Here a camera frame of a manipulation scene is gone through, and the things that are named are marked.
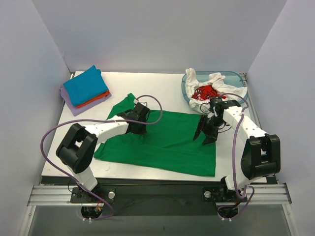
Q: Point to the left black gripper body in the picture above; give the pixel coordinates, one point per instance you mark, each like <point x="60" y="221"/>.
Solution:
<point x="139" y="126"/>

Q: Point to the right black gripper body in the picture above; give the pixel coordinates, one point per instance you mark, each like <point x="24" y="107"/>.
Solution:
<point x="208" y="127"/>

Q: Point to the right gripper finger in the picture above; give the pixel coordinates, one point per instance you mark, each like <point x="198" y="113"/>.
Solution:
<point x="199" y="127"/>
<point x="209" y="140"/>

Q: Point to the green t shirt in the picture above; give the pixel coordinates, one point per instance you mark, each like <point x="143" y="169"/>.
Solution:
<point x="167" y="145"/>

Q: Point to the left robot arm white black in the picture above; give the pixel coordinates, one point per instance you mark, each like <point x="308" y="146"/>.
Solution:
<point x="78" y="146"/>

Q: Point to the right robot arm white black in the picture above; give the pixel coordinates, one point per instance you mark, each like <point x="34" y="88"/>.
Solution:
<point x="255" y="154"/>

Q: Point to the white t shirt red print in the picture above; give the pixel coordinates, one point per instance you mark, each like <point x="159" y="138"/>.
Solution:
<point x="200" y="93"/>

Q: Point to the folded orange t shirt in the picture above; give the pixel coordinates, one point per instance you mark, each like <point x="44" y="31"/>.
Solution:
<point x="98" y="98"/>

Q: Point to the clear blue plastic bin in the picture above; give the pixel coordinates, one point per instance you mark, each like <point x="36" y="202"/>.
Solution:
<point x="231" y="78"/>

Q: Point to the folded blue t shirt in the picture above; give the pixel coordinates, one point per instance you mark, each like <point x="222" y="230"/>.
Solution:
<point x="85" y="86"/>

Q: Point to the folded lilac t shirt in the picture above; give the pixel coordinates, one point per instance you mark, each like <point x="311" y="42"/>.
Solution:
<point x="76" y="111"/>

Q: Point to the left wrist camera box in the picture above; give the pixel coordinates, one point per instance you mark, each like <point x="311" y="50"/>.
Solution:
<point x="140" y="102"/>

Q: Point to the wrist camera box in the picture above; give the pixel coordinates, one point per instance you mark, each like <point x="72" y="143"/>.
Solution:
<point x="140" y="102"/>
<point x="214" y="101"/>

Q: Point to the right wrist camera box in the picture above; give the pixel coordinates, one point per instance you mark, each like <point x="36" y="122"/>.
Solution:
<point x="214" y="101"/>

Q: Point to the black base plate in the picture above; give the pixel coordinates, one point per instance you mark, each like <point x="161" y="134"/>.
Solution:
<point x="128" y="197"/>

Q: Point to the aluminium frame rail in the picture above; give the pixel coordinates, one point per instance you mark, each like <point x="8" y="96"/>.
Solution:
<point x="58" y="195"/>

